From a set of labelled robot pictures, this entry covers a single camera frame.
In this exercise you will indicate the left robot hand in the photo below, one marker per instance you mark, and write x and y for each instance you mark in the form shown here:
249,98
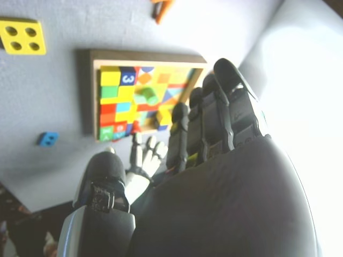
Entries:
227,200

